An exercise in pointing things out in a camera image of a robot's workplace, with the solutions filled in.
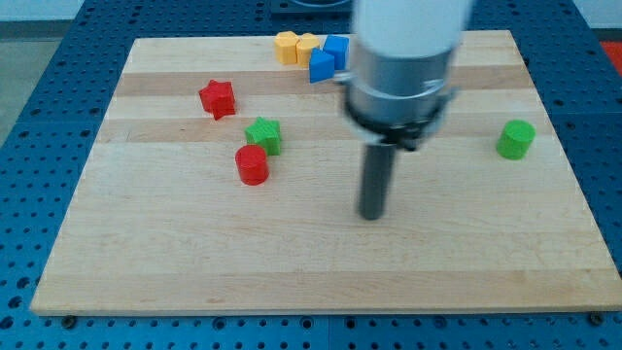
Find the light wooden board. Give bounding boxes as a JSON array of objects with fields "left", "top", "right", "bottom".
[{"left": 30, "top": 30, "right": 621, "bottom": 316}]

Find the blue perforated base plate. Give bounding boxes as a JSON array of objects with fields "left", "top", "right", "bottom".
[{"left": 1, "top": 0, "right": 621, "bottom": 349}]

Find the blue triangular block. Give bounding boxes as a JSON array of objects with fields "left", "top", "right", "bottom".
[{"left": 308, "top": 49, "right": 334, "bottom": 84}]

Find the red star block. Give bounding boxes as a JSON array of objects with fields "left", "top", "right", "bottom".
[{"left": 198, "top": 80, "right": 236, "bottom": 121}]

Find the red cylinder block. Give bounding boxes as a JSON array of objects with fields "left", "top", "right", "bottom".
[{"left": 234, "top": 144, "right": 269, "bottom": 186}]

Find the yellow heart block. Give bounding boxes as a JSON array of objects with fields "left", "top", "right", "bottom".
[{"left": 295, "top": 33, "right": 321, "bottom": 68}]

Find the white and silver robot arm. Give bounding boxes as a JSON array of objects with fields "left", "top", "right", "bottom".
[{"left": 338, "top": 0, "right": 473, "bottom": 151}]

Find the yellow hexagon block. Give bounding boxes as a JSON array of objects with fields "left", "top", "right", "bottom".
[{"left": 274, "top": 31, "right": 299, "bottom": 65}]

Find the green cylinder block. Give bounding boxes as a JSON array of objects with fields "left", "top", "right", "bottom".
[{"left": 496, "top": 120, "right": 536, "bottom": 160}]

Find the blue cube block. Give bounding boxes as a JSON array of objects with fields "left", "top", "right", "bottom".
[{"left": 323, "top": 35, "right": 350, "bottom": 71}]

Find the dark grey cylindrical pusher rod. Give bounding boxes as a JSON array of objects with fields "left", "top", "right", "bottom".
[{"left": 358, "top": 144, "right": 397, "bottom": 221}]

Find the green star block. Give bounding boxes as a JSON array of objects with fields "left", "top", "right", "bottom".
[{"left": 244, "top": 117, "right": 282, "bottom": 156}]

